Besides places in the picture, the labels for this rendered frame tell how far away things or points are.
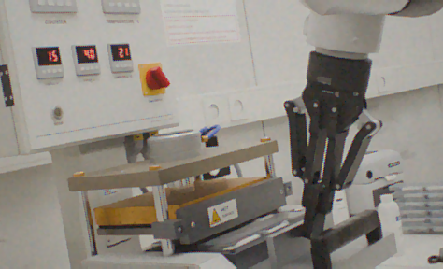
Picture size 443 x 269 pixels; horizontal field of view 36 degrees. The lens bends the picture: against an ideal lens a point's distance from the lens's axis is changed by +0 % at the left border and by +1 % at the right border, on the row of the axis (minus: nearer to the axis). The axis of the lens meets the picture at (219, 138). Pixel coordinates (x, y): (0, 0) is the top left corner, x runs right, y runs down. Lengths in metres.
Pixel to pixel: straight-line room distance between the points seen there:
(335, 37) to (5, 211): 0.88
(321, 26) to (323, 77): 0.06
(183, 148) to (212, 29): 0.97
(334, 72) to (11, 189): 0.85
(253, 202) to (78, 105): 0.31
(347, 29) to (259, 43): 1.28
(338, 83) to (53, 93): 0.44
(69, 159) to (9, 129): 0.13
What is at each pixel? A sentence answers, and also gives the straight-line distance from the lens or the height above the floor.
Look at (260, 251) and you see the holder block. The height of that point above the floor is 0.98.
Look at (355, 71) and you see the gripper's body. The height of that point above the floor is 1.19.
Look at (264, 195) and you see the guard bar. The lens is 0.99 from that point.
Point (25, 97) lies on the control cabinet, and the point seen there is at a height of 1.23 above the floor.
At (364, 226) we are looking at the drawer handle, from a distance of 0.88.
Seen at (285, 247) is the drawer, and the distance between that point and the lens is 0.85.
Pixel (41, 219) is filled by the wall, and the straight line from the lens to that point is 1.50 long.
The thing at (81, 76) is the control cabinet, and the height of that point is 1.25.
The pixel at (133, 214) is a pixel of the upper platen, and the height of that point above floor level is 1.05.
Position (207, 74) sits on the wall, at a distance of 1.86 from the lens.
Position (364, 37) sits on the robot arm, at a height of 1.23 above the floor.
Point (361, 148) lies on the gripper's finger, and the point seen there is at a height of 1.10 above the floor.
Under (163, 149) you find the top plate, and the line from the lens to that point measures 0.97.
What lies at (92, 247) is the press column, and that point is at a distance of 0.98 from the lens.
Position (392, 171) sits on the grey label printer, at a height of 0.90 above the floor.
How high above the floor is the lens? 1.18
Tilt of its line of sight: 3 degrees down
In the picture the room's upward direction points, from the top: 9 degrees counter-clockwise
